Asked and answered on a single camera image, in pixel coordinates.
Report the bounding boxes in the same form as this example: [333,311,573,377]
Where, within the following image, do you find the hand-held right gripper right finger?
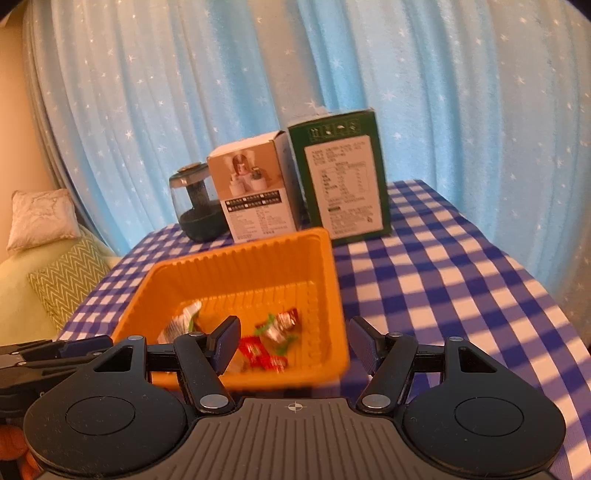
[348,316,504,412]

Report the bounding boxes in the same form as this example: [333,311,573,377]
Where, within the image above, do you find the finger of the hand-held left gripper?
[0,339,54,358]
[18,335,114,366]

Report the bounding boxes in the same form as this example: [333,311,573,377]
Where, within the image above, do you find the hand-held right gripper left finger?
[92,315,242,415]

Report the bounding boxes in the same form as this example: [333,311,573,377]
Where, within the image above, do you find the red yellow snack packet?
[238,336,266,366]

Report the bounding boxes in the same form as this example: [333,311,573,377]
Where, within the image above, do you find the green brown candy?
[254,312,296,357]

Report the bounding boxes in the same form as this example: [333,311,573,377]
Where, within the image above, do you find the small red snack packet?
[259,351,288,371]

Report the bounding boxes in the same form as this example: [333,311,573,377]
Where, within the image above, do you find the clear white snack packet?
[158,300,204,345]

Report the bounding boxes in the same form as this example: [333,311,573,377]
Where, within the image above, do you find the red white candy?
[276,308,302,331]

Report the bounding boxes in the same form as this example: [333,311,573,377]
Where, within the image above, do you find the orange plastic tray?
[111,227,350,394]

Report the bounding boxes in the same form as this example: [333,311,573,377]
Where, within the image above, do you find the light green sofa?
[0,222,123,345]

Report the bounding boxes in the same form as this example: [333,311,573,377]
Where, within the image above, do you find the green zigzag pillow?
[28,237,114,334]

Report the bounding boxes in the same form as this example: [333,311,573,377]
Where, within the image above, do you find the blue white checkered tablecloth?
[58,179,591,480]

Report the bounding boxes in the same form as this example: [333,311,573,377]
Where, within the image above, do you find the white embroidered pillow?
[7,188,82,253]

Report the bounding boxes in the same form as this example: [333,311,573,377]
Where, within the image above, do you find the dark round humidifier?
[168,162,230,242]

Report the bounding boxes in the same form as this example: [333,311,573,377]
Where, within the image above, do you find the white photo-printed box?
[206,130,301,244]

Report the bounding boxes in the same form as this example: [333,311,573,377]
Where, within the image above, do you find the green box with white label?
[287,109,393,247]

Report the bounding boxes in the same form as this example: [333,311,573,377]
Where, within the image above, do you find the grey curtain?
[21,9,63,190]

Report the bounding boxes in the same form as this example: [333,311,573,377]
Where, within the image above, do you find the blue star-print curtain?
[23,0,591,288]

